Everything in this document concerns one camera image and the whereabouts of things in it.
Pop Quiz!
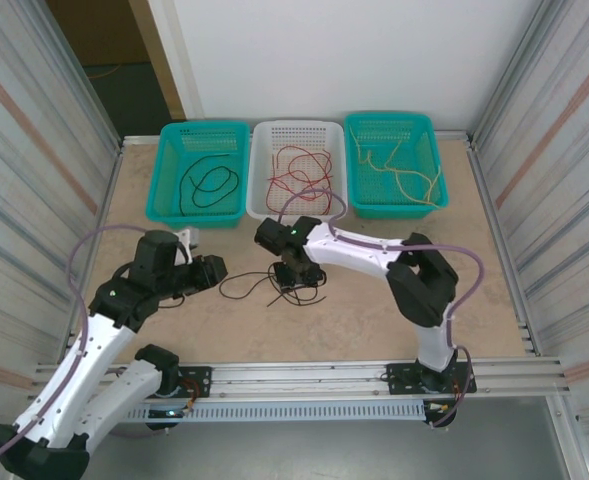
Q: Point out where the yellow cable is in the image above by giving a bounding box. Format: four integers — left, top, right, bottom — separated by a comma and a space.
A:
348, 124, 405, 174
383, 163, 449, 207

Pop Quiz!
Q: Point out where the wooden door frame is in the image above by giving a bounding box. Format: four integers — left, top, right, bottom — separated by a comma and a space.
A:
127, 0, 188, 121

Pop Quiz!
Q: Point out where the teal plastic basket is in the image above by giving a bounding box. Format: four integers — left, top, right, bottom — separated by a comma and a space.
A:
145, 120, 252, 230
343, 112, 450, 221

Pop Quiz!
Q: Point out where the aluminium mounting rail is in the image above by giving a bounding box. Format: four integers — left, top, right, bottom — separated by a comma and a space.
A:
33, 357, 573, 399

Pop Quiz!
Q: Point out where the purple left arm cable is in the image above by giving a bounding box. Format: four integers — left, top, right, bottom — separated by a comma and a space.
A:
0, 224, 148, 469

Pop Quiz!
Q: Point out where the white plastic basket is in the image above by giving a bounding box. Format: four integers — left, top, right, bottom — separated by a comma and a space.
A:
246, 119, 349, 221

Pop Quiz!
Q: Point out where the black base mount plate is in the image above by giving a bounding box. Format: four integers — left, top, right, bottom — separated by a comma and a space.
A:
385, 362, 475, 396
173, 366, 213, 399

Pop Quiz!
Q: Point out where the orange floor cable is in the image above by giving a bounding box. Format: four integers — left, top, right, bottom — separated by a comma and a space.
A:
84, 63, 121, 81

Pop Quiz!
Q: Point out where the aluminium frame bar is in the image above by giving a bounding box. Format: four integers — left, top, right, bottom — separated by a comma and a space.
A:
121, 130, 475, 147

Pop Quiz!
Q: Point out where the white slotted cable duct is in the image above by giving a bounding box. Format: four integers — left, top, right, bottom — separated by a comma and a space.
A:
123, 399, 428, 424

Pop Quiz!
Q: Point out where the black cable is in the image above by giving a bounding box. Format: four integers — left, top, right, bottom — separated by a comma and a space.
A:
266, 277, 328, 309
191, 166, 240, 209
218, 271, 275, 300
178, 152, 230, 217

